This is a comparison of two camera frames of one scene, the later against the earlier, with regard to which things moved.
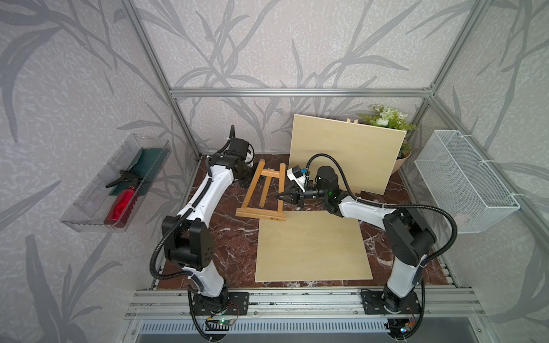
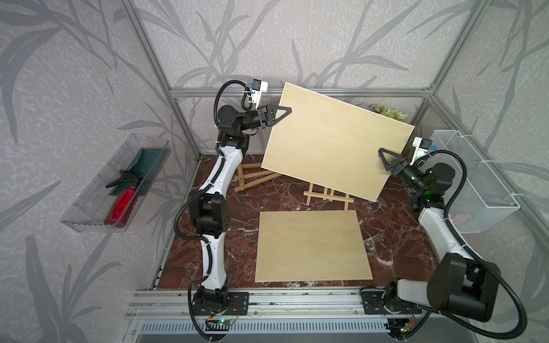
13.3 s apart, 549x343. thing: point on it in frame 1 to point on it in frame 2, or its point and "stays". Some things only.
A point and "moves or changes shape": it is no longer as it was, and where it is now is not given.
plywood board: x=311 y=246 stays
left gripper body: x=247 y=175 to x=251 y=121
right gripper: x=293 y=194 to x=397 y=166
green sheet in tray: x=149 y=163 stays
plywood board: x=368 y=153 moves or changes shape
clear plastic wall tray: x=109 y=204 stays
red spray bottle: x=124 y=203 stays
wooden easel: x=278 y=216 moves or changes shape
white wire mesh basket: x=462 y=183 stays
